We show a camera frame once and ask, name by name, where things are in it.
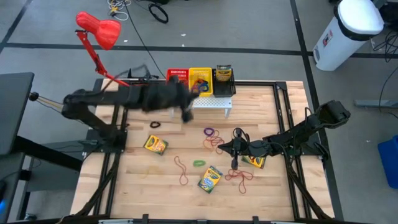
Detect white perforated riser shelf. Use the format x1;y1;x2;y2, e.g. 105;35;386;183
191;95;233;119

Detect yellow rubber band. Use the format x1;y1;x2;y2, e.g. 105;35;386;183
139;164;165;179

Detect red plastic basket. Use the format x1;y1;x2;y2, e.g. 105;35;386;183
166;68;190;86

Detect black equipment with cables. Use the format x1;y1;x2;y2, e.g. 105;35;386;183
371;0;398;63

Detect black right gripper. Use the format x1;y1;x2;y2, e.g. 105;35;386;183
216;128;271;170

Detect yellow plastic basket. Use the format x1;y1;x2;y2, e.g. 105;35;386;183
188;67;214;98

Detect white yellow cable bundle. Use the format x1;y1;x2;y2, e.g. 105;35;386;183
107;0;133;22

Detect white trash can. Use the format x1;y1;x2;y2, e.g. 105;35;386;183
312;0;386;72

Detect long red rubber band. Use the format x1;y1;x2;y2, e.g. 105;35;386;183
224;169;254;194
174;156;190;187
203;132;225;156

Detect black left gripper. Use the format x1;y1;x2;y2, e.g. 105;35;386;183
146;76;200;124

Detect red desk lamp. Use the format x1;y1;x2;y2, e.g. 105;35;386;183
75;11;131;88

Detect black side table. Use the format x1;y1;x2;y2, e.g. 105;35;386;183
0;72;35;156

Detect yellow green crayon box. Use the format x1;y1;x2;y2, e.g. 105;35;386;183
197;165;223;194
216;64;233;82
241;154;267;170
143;134;169;156

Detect blue storage bin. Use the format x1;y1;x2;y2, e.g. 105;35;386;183
377;134;398;190

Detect black plastic basket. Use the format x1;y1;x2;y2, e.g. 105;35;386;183
212;68;237;99

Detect black coiled floor cable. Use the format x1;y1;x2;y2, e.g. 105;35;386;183
147;2;170;24

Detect yellow cord with black knob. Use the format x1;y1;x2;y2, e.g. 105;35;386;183
29;91;66;111

